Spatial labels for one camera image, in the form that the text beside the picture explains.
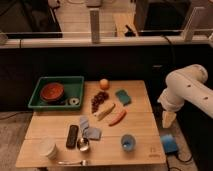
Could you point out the white stacked cups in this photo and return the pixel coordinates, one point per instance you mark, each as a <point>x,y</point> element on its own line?
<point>48,148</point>

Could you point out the metal measuring cup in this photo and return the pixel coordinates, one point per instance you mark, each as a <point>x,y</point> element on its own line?
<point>83,144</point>

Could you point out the yellow banana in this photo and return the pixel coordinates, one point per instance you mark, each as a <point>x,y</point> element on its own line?
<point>105,111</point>

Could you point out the blue crumpled cloth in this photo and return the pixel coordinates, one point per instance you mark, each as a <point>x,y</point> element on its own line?
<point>87,131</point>

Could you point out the green plastic tray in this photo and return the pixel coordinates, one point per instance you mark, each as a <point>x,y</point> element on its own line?
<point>73,87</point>

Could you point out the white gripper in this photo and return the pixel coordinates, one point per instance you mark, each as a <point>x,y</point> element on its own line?
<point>171,103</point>

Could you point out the blue cylinder on floor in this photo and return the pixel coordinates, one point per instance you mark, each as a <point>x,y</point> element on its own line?
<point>169,144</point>

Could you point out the dark grape bunch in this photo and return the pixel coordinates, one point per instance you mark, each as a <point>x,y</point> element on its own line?
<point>98,99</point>

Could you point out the white tape roll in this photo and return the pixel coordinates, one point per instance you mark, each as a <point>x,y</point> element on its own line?
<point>73,101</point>

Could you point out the orange fruit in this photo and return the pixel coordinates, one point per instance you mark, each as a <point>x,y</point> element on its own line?
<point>104,84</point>

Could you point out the orange carrot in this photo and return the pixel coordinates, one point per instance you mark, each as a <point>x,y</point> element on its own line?
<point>118,118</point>

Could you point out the red bowl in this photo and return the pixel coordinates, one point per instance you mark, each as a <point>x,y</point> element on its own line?
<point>52,92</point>

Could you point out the white horizontal rail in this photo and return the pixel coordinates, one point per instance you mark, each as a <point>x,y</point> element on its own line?
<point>105,41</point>

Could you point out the black remote control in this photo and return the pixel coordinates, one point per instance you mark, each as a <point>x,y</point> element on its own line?
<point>72,136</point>

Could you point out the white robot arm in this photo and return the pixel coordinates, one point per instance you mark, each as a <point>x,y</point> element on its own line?
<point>185,84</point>

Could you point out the blue small bowl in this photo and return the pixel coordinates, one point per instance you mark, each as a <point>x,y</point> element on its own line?
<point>128,142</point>

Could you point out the teal green sponge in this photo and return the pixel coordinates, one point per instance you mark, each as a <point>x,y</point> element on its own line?
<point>123,97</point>

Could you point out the grey slanted post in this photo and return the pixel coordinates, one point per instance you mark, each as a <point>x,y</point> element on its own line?
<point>193,21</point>

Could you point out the grey vertical post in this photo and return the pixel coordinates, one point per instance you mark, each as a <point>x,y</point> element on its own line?
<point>95,26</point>

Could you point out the silver fork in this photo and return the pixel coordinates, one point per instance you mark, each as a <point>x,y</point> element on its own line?
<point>81,163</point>

